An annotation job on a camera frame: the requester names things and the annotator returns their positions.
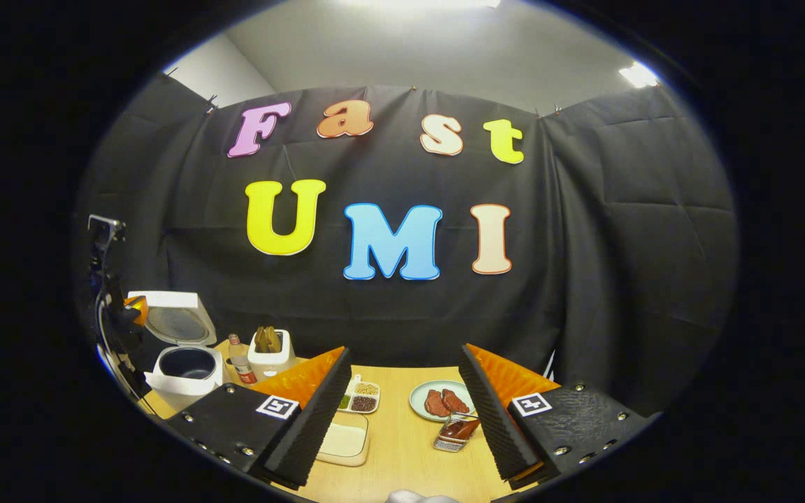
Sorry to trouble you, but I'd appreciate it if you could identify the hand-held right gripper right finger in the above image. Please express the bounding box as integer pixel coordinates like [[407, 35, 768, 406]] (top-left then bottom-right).
[[458, 342, 655, 490]]

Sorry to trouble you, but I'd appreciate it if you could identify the dark wooden spoon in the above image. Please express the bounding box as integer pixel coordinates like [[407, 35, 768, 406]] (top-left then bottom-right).
[[441, 418, 480, 439]]

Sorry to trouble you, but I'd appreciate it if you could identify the white rice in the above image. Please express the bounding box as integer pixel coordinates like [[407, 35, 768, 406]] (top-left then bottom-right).
[[322, 421, 365, 456]]

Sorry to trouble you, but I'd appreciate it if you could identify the ceiling light panel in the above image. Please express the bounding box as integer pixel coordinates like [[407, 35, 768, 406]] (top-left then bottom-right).
[[619, 61, 660, 89]]

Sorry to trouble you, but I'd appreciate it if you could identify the rectangular wooden tray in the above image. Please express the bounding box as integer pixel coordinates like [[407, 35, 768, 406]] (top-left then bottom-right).
[[315, 412, 370, 467]]

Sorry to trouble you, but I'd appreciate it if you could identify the metal wire chopstick holder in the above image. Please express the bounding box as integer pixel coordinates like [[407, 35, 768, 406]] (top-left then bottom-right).
[[434, 412, 481, 453]]

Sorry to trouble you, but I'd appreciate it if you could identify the white divided dish of beans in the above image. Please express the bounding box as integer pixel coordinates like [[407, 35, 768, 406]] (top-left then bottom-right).
[[338, 375, 381, 414]]

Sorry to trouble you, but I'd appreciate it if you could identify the pale green plate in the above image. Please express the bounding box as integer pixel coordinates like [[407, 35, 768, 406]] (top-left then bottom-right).
[[409, 379, 477, 423]]

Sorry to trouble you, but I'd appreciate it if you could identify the clear plastic bottle red label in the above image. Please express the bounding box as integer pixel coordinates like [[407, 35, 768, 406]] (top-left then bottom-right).
[[228, 334, 258, 386]]

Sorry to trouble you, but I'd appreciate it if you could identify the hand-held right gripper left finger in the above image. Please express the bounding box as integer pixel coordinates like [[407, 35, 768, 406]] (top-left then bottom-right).
[[165, 347, 354, 490]]

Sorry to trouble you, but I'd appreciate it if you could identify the black backdrop cloth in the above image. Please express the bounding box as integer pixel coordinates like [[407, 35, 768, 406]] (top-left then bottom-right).
[[74, 73, 739, 420]]

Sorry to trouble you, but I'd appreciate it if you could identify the white rice cooker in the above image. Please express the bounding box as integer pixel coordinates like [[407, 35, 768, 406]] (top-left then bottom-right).
[[128, 291, 226, 413]]

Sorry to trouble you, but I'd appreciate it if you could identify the white toaster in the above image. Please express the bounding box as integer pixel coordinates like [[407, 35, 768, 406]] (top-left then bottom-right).
[[247, 328, 298, 381]]

